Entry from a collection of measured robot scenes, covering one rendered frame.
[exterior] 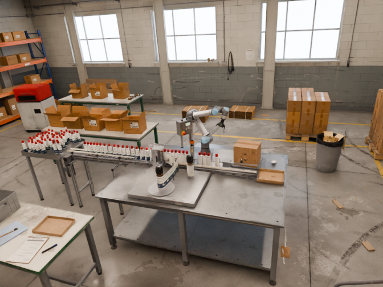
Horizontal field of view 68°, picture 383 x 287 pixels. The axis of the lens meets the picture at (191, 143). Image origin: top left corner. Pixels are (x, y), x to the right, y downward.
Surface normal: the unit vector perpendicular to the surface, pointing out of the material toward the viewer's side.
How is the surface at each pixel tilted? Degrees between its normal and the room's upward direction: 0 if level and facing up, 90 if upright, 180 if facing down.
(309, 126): 87
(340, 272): 0
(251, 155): 90
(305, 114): 88
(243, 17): 90
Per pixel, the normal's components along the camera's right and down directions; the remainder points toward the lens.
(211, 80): -0.33, 0.41
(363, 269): -0.06, -0.91
